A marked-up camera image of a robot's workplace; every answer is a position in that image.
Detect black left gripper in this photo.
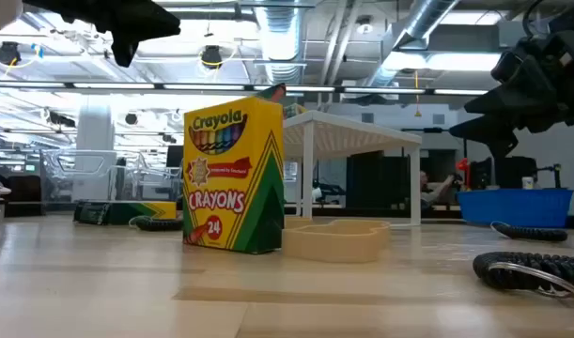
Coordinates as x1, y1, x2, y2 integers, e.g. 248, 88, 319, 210
22, 0, 182, 68

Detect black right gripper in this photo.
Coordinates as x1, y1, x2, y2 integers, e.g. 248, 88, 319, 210
448, 27, 574, 159

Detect blue plastic basket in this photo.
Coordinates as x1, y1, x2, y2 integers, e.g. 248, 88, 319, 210
456, 188, 574, 229

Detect black spiral coil keychain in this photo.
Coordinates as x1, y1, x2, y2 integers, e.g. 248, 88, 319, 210
473, 251, 574, 300
133, 215, 185, 233
489, 221, 569, 243

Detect yellow green crayon box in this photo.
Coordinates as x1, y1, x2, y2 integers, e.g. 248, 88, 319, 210
282, 102, 309, 119
181, 83, 287, 255
73, 200, 178, 226

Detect dark background monitors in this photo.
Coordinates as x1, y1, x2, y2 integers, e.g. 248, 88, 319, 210
469, 156, 539, 190

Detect red background object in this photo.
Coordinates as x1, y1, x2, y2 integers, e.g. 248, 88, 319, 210
455, 157, 472, 190

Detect person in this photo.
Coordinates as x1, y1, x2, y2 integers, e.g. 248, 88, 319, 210
419, 169, 462, 210

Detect black flat monitor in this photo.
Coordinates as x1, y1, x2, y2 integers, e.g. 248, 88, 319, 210
165, 144, 185, 169

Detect black cabinet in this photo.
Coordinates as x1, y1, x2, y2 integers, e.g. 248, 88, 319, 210
346, 149, 412, 210

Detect white perforated metal shelf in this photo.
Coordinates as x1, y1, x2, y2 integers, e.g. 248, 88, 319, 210
282, 110, 424, 227

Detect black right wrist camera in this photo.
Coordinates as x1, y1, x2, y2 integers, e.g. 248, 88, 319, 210
490, 49, 527, 85

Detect black ceiling cord reel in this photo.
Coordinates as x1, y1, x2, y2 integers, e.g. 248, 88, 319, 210
0, 40, 23, 67
200, 44, 224, 71

